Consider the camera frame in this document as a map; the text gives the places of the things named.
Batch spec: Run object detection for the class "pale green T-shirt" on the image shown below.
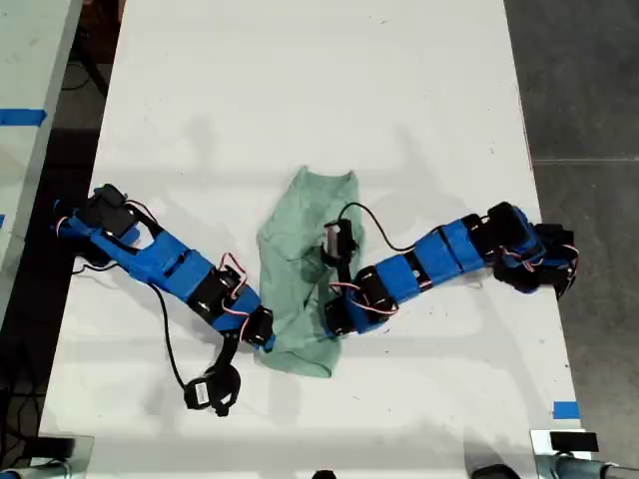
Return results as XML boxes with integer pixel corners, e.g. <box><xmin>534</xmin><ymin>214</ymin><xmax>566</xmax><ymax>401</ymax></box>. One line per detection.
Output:
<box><xmin>257</xmin><ymin>166</ymin><xmax>368</xmax><ymax>379</ymax></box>

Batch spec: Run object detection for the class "short blue tape strip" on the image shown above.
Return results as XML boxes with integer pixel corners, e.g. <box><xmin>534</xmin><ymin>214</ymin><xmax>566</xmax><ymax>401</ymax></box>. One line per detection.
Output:
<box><xmin>552</xmin><ymin>400</ymin><xmax>582</xmax><ymax>421</ymax></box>

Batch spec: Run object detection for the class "small black box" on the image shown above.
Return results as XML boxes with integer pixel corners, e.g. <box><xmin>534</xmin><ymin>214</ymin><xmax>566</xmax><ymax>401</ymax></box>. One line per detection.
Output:
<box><xmin>548</xmin><ymin>431</ymin><xmax>599</xmax><ymax>453</ymax></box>
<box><xmin>23</xmin><ymin>436</ymin><xmax>76</xmax><ymax>460</ymax></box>

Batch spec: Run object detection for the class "grey metal table clamp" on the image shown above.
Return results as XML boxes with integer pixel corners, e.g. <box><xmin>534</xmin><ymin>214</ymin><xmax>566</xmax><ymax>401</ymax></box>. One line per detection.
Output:
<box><xmin>529</xmin><ymin>451</ymin><xmax>639</xmax><ymax>479</ymax></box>
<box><xmin>0</xmin><ymin>458</ymin><xmax>71</xmax><ymax>479</ymax></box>

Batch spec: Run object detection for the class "long blue tape strip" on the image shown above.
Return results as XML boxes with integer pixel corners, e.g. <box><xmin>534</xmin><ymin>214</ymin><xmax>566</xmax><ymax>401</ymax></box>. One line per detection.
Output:
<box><xmin>0</xmin><ymin>108</ymin><xmax>48</xmax><ymax>127</ymax></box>

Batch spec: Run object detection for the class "white side table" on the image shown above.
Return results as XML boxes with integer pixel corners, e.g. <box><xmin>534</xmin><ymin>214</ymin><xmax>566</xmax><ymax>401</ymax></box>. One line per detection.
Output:
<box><xmin>0</xmin><ymin>0</ymin><xmax>84</xmax><ymax>273</ymax></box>

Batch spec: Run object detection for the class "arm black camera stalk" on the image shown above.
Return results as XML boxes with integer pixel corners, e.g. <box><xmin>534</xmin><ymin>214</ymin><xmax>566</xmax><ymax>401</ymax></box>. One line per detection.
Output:
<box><xmin>319</xmin><ymin>247</ymin><xmax>358</xmax><ymax>289</ymax></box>
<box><xmin>207</xmin><ymin>331</ymin><xmax>244</xmax><ymax>418</ymax></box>

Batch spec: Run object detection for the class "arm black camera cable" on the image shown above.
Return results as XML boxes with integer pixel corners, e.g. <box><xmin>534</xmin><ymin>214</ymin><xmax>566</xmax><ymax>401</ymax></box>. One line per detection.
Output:
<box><xmin>336</xmin><ymin>201</ymin><xmax>418</xmax><ymax>253</ymax></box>
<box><xmin>72</xmin><ymin>261</ymin><xmax>194</xmax><ymax>393</ymax></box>

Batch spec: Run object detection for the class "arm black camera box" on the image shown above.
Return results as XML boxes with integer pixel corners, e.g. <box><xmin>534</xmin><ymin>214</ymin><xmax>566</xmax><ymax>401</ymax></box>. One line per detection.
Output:
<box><xmin>182</xmin><ymin>378</ymin><xmax>214</xmax><ymax>412</ymax></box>
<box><xmin>323</xmin><ymin>219</ymin><xmax>358</xmax><ymax>260</ymax></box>

